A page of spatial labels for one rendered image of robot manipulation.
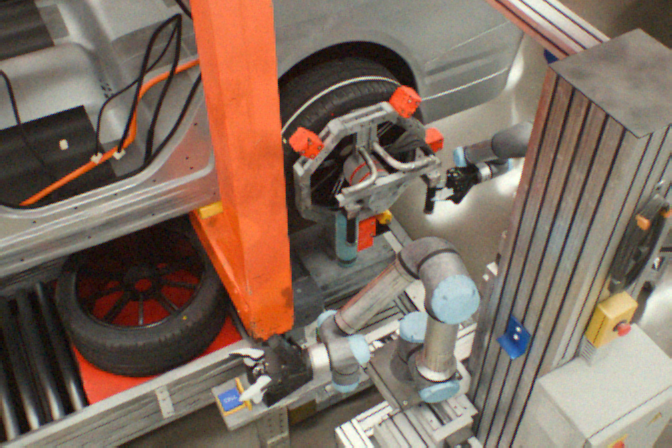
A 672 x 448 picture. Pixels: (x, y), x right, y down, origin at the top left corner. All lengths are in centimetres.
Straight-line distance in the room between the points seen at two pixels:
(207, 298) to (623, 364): 160
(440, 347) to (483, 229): 193
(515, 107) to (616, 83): 312
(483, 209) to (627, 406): 215
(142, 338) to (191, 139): 76
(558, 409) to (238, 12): 124
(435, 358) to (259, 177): 71
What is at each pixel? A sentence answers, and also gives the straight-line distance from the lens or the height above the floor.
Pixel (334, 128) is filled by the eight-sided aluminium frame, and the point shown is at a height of 111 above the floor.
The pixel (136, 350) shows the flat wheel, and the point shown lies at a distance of 304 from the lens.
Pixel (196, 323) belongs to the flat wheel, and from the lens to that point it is 305.
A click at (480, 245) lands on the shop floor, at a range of 393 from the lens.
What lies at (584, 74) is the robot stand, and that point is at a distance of 162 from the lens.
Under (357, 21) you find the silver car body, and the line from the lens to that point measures 283.
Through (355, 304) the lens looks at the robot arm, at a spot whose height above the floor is 124.
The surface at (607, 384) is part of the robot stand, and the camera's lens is 212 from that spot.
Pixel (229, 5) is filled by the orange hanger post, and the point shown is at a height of 195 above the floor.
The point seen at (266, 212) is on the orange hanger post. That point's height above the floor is 120.
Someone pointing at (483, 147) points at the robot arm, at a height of 113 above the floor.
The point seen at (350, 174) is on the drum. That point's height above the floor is 88.
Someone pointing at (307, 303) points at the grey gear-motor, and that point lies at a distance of 318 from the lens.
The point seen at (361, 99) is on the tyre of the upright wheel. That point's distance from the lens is 286.
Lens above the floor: 298
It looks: 47 degrees down
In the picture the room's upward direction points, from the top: straight up
